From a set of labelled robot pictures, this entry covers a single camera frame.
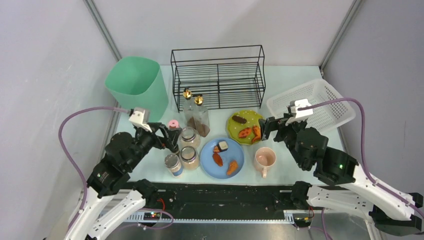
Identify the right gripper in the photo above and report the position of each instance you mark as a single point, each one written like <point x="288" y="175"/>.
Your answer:
<point x="274" y="125"/>

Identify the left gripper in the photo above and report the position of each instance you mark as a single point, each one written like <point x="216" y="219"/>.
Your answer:
<point x="162" y="136"/>

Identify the glass jar beige contents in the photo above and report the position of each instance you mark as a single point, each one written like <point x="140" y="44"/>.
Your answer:
<point x="189" y="158"/>
<point x="189" y="137"/>

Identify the silver lid shaker jar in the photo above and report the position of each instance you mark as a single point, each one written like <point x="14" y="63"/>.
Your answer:
<point x="173" y="164"/>

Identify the glass oil bottle gold spout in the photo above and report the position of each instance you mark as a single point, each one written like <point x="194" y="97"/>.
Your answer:
<point x="201" y="116"/>

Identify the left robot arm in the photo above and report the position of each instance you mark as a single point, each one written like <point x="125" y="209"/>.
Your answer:
<point x="122" y="154"/>

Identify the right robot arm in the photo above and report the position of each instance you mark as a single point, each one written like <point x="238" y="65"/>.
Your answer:
<point x="389" y="210"/>

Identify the pink lid spice bottle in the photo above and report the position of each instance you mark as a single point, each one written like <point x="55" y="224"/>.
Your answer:
<point x="174" y="127"/>

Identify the orange fried food piece right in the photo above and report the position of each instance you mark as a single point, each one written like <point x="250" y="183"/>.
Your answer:
<point x="256" y="130"/>

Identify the orange fried food piece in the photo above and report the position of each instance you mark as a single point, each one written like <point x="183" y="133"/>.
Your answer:
<point x="256" y="130"/>
<point x="244" y="133"/>

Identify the dark brown food piece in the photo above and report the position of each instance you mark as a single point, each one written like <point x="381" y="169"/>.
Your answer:
<point x="239" y="119"/>

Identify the green dotted plate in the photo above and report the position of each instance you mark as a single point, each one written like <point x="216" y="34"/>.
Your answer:
<point x="233" y="128"/>

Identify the pink mug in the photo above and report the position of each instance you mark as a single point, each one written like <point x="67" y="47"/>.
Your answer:
<point x="264" y="159"/>

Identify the blue plate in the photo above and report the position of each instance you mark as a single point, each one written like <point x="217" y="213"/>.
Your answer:
<point x="222" y="158"/>

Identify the sushi toy piece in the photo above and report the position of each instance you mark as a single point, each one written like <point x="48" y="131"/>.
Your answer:
<point x="221" y="146"/>

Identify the green plastic waste bin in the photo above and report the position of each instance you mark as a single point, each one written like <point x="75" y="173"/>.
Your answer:
<point x="137" y="82"/>

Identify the red-brown food piece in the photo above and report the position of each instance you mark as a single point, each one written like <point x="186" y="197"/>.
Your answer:
<point x="217" y="159"/>

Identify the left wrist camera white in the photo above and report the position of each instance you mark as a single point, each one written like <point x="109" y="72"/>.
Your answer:
<point x="139" y="118"/>

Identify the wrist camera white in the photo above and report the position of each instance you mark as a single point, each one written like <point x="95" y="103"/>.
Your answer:
<point x="139" y="118"/>
<point x="296" y="114"/>

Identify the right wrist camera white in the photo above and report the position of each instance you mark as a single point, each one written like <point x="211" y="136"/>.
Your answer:
<point x="296" y="114"/>

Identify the black wire rack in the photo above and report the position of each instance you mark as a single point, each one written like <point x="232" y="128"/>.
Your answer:
<point x="228" y="77"/>

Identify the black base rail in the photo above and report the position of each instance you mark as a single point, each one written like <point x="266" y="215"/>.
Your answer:
<point x="220" y="202"/>

